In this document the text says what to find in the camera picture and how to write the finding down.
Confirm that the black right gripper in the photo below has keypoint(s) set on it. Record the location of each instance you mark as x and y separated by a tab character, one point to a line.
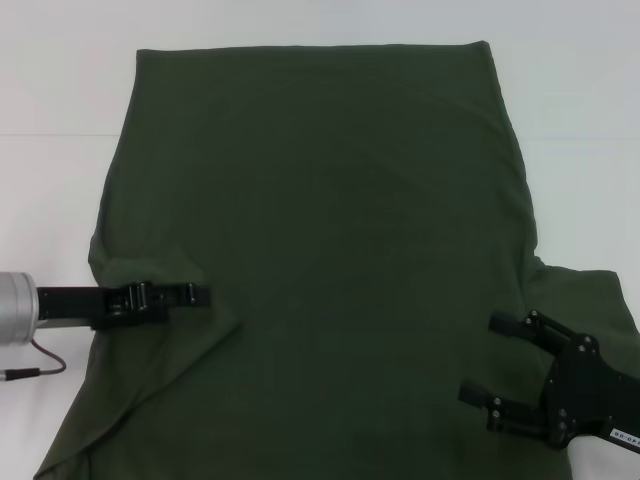
580	390

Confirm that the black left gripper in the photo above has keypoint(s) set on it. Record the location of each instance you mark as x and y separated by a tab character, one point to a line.
70	305

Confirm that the dark green shirt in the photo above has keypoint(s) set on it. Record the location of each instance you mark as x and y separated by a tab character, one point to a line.
320	200

